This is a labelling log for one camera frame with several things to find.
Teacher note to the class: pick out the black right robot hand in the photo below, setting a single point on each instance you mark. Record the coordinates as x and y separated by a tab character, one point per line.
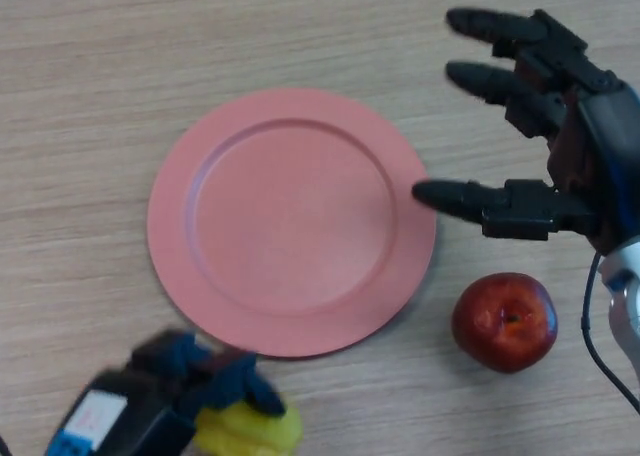
600	141

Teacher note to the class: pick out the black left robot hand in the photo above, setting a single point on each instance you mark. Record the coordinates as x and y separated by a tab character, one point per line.
145	401

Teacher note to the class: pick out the yellow green starfruit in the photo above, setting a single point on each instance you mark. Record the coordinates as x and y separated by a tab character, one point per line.
255	433

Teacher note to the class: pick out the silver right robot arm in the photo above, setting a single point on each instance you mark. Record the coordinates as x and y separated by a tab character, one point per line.
625	296

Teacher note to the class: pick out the pink round plate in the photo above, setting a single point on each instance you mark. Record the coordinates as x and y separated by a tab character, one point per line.
292	226

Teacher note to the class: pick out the red apple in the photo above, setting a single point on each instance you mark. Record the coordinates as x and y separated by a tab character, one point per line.
502	321

